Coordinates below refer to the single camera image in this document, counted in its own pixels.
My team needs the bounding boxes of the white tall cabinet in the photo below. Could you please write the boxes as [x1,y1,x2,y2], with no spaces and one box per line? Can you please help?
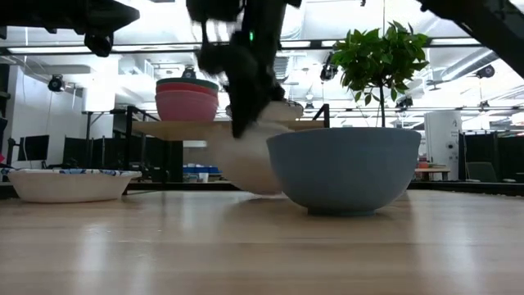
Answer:
[423,110,463,181]

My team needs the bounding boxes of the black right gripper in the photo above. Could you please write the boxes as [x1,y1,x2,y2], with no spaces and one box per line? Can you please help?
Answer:
[195,23,287,139]

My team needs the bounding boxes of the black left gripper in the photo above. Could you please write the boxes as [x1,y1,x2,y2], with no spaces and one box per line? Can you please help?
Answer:
[0,0,141,57]

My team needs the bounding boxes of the black partition screen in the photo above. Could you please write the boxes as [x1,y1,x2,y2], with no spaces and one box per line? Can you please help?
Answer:
[61,135,128,170]
[458,129,524,184]

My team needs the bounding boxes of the black computer monitor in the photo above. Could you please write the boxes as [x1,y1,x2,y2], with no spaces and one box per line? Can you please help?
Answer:
[17,134,51,162]

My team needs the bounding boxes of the blue storage bin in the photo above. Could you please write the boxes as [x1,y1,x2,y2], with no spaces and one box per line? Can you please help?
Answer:
[183,165,223,175]

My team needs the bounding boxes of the black metal rig frame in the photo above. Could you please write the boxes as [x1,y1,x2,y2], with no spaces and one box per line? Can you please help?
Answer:
[0,38,482,55]

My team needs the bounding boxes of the small wooden table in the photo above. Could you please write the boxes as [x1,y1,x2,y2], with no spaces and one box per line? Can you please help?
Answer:
[414,165,451,182]

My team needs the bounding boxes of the pink plastic bowl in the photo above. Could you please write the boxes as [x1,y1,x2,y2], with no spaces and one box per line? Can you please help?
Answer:
[154,89,219,122]

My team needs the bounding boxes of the green leafy small tree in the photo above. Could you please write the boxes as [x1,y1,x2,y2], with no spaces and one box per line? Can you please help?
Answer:
[330,20,433,129]

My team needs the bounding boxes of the grey chair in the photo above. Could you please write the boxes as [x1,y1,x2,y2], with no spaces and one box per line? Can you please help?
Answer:
[465,161,499,184]

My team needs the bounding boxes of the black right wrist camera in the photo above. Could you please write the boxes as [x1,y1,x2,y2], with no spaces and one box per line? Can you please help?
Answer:
[186,0,246,25]

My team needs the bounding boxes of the blue-grey plastic bowl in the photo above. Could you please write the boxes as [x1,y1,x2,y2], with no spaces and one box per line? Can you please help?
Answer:
[265,127,422,217]

